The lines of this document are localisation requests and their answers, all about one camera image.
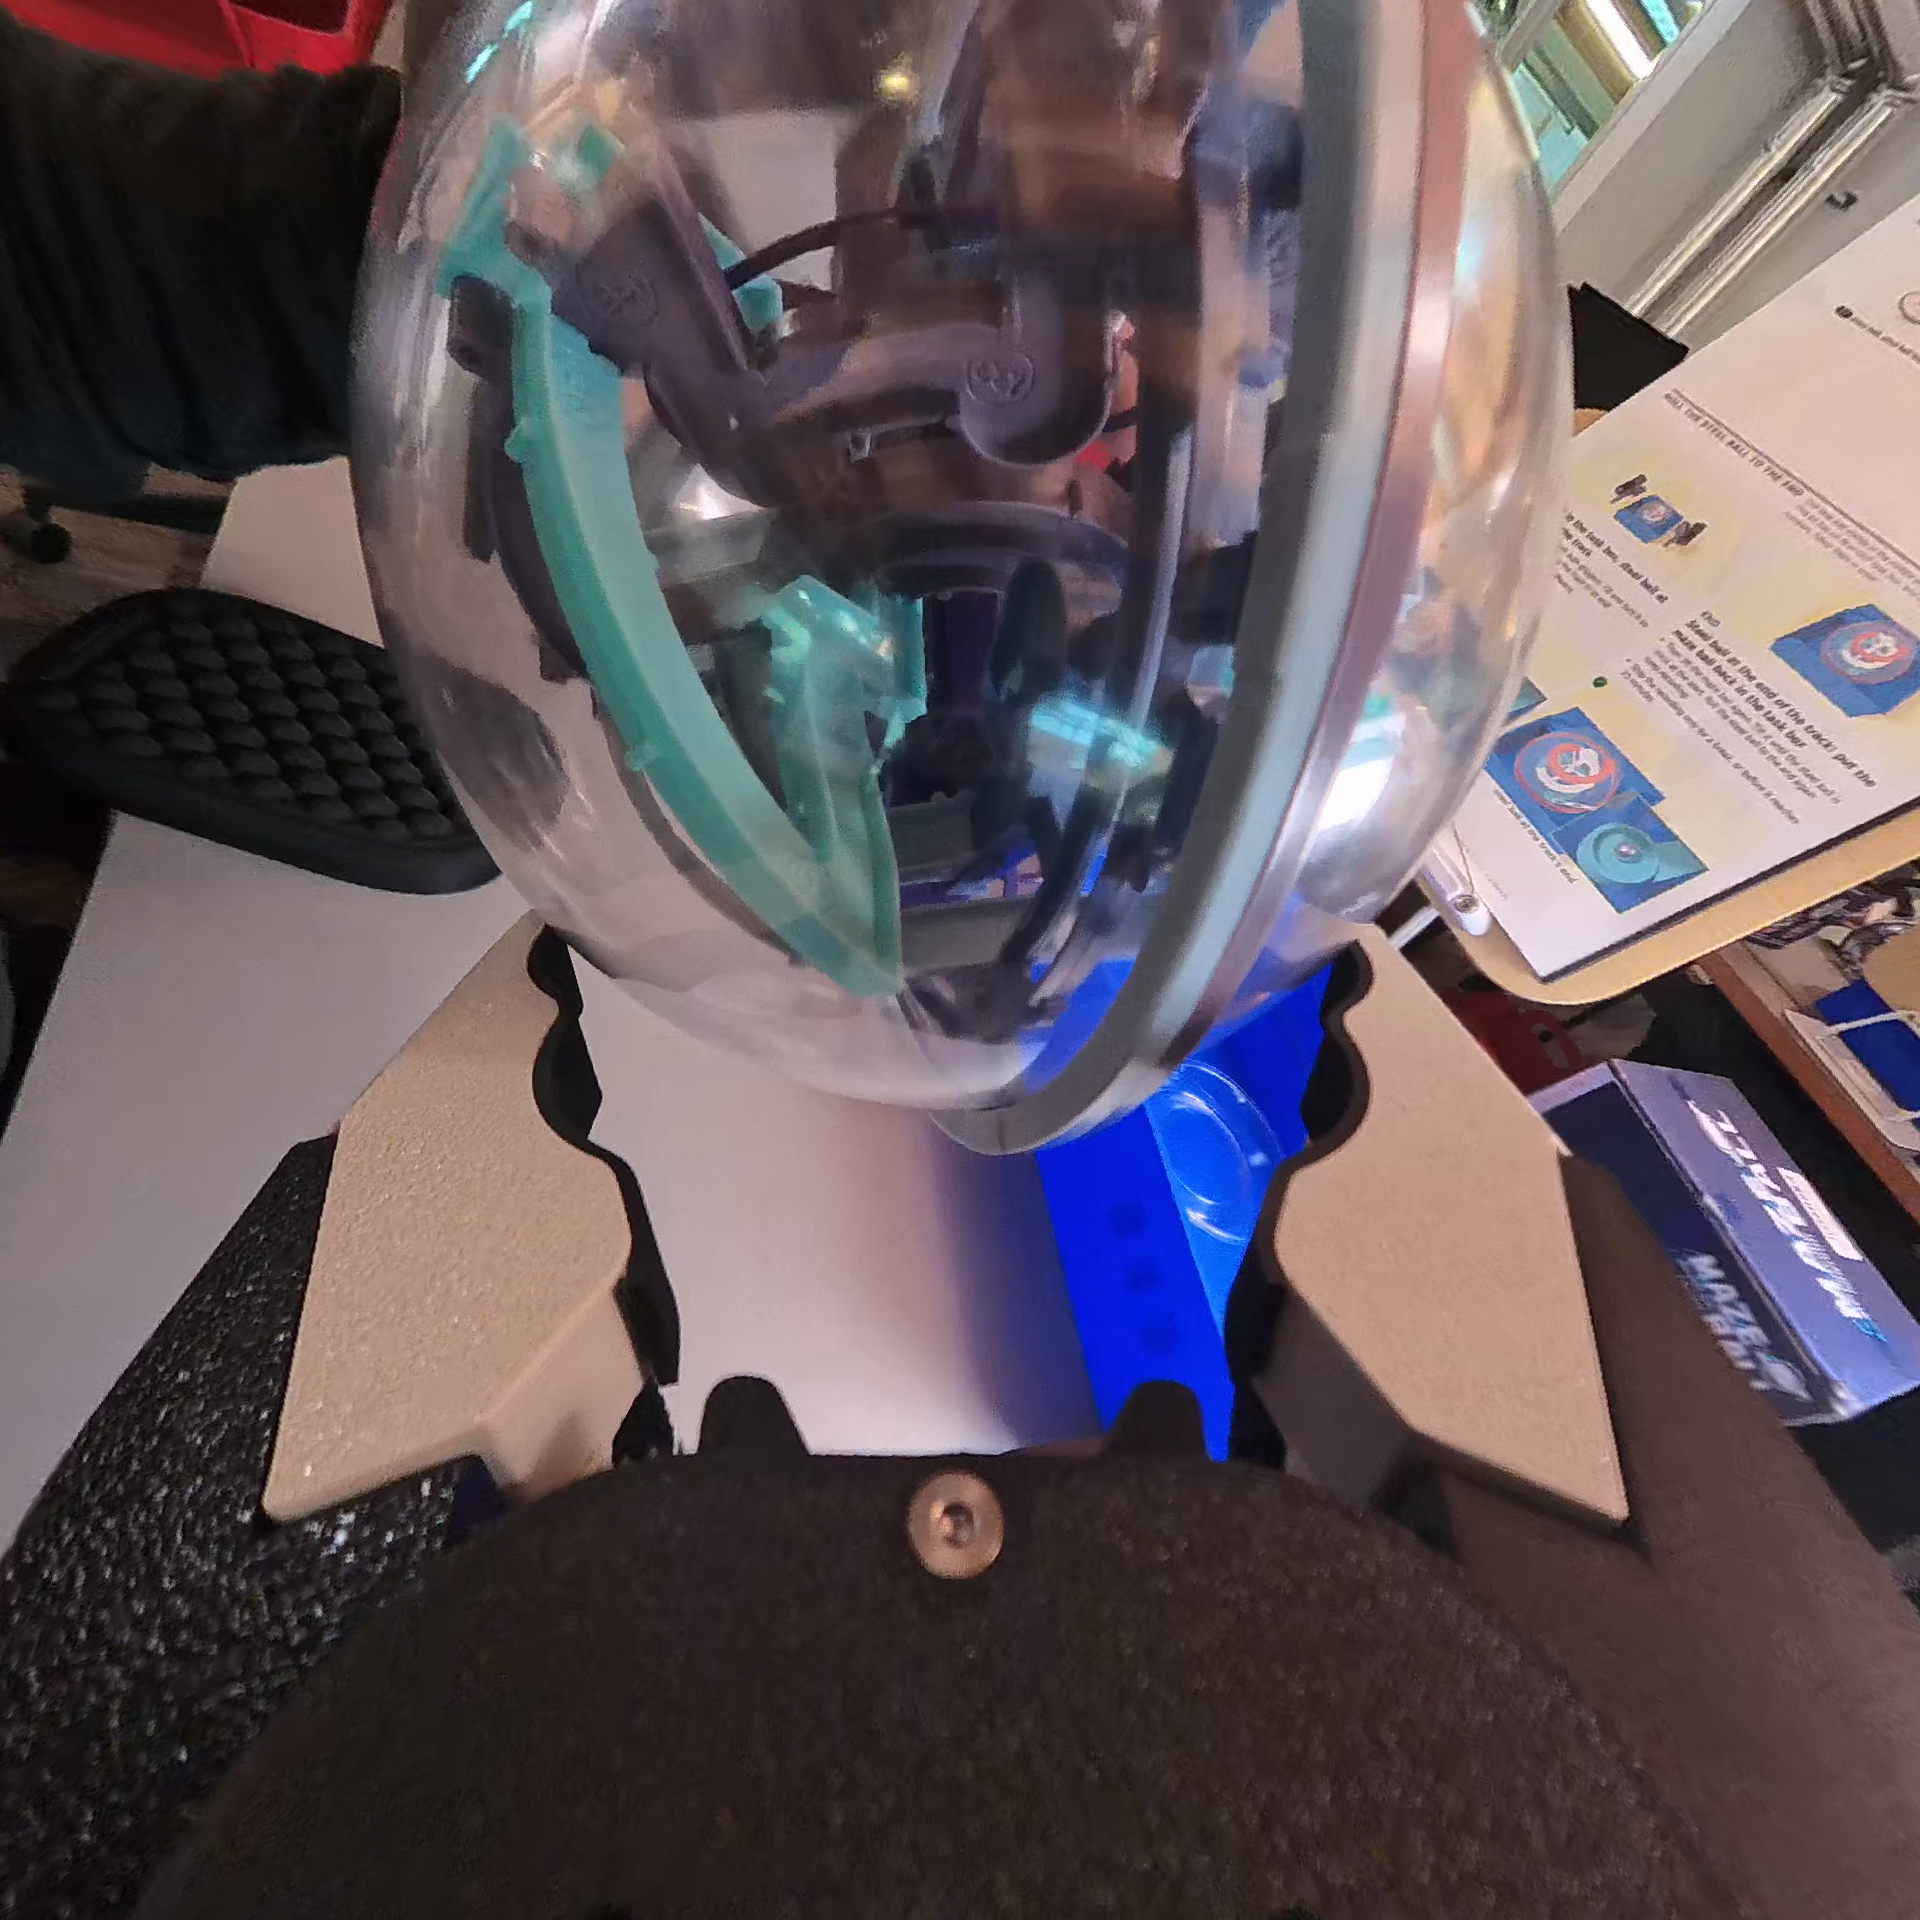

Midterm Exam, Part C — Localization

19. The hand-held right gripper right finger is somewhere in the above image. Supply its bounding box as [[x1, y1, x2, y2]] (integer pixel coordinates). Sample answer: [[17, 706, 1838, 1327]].
[[1231, 927, 1632, 1527]]

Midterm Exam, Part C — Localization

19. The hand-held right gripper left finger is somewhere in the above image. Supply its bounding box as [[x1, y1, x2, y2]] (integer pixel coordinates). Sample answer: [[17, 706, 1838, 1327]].
[[265, 927, 685, 1522]]

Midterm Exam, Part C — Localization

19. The blue plastic bin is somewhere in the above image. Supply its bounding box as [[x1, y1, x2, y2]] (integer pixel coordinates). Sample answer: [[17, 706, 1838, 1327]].
[[1035, 960, 1336, 1463]]

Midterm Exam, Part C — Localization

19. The clear plastic maze ball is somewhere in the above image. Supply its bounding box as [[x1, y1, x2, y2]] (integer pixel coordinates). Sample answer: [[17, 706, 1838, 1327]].
[[351, 0, 1569, 1157]]

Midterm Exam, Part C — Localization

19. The person's left forearm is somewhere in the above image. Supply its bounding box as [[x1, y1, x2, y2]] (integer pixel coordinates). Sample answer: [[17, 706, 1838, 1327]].
[[0, 33, 406, 496]]

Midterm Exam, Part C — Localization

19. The clear plastic ball stand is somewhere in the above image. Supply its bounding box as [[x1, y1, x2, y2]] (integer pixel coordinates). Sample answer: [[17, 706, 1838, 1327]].
[[1157, 1074, 1307, 1249]]

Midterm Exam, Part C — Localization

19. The dark blue cardboard box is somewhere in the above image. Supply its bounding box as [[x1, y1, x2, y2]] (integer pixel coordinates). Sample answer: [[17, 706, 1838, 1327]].
[[1530, 1061, 1920, 1426]]

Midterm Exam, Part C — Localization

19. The wooden instruction board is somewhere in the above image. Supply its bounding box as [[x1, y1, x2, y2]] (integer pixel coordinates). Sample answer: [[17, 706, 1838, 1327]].
[[1440, 272, 1920, 1009]]

